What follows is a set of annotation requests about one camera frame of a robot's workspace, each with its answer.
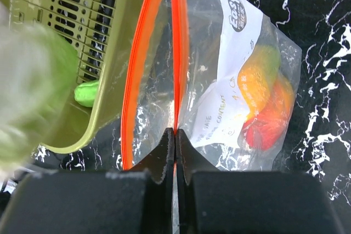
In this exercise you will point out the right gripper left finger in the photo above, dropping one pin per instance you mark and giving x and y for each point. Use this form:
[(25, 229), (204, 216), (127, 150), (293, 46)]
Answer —
[(158, 166)]

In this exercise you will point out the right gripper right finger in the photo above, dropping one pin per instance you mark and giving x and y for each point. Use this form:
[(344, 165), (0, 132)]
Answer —
[(188, 161)]

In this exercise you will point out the red orange toy mango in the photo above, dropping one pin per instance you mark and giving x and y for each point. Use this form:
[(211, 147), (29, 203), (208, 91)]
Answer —
[(263, 130)]

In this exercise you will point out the clear red-zip bag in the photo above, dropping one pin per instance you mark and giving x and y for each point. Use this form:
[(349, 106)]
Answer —
[(182, 74)]

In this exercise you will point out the yellow green toy mango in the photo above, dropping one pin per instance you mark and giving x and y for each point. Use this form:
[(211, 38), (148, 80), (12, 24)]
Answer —
[(257, 77)]

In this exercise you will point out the green toy vegetable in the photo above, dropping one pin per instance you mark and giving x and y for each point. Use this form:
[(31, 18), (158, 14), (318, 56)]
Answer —
[(85, 93)]

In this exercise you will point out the white toy cauliflower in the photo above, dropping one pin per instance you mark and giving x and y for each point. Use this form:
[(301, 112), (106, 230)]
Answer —
[(38, 72)]

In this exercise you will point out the olive green plastic basket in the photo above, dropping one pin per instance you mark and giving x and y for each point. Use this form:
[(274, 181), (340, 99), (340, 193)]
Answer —
[(101, 32)]

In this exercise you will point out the black marble pattern mat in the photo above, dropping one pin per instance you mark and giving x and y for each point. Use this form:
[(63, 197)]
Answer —
[(318, 139)]

